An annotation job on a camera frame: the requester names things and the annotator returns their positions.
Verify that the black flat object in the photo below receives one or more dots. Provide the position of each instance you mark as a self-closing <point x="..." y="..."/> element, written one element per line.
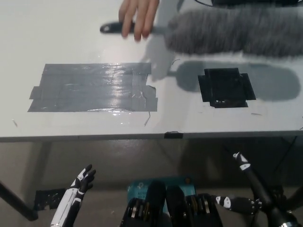
<point x="248" y="2"/>

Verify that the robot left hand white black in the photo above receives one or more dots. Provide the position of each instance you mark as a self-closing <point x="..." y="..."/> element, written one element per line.
<point x="71" y="201"/>

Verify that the robot right hand white black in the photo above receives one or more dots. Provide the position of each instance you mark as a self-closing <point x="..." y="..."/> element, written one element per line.
<point x="258" y="189"/>

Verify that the grey duct tape patch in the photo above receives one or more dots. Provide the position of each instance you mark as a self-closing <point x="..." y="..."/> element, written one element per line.
<point x="94" y="89"/>

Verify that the person bare hand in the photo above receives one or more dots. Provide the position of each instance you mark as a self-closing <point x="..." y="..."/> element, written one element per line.
<point x="139" y="16"/>

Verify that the grey table leg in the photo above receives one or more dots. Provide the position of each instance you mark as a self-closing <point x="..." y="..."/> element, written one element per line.
<point x="42" y="163"/>

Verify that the black slanted metal leg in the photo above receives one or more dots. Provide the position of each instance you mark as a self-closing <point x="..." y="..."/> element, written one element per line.
<point x="16" y="203"/>

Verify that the black stand base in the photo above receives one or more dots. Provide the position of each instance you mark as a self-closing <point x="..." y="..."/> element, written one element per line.
<point x="278" y="192"/>

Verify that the black tape square patch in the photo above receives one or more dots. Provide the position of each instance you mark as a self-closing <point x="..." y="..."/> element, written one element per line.
<point x="225" y="87"/>

